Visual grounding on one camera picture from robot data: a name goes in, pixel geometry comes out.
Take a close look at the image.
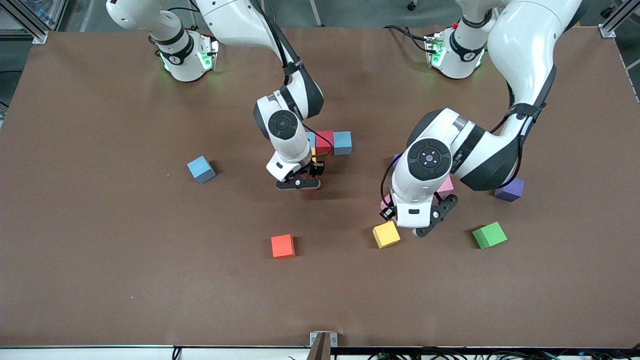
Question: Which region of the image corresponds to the orange foam cube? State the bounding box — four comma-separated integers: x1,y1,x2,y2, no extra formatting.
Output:
270,233,296,259

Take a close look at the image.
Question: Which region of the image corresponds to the black arm base cable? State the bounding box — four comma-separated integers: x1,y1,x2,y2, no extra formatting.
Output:
167,7,227,39
383,24,432,53

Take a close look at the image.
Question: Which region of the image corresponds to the black left arm base cable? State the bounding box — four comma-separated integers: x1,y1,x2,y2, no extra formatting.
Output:
383,24,432,53

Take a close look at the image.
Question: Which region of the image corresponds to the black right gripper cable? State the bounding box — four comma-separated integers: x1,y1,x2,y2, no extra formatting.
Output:
302,122,335,152

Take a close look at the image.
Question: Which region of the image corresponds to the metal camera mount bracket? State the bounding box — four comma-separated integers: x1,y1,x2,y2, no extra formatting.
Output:
306,331,338,360

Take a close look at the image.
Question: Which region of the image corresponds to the aluminium frame post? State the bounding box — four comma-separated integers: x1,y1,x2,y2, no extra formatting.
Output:
0,0,49,45
598,0,640,39
46,0,69,32

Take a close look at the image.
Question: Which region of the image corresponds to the brown table mat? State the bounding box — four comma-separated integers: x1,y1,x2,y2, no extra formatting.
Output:
0,26,640,349

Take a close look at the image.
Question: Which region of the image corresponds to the black right arm base cable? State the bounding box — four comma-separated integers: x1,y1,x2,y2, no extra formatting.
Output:
167,7,227,39

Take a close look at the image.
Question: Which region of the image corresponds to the green foam cube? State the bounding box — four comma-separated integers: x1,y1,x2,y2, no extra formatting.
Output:
472,221,508,250

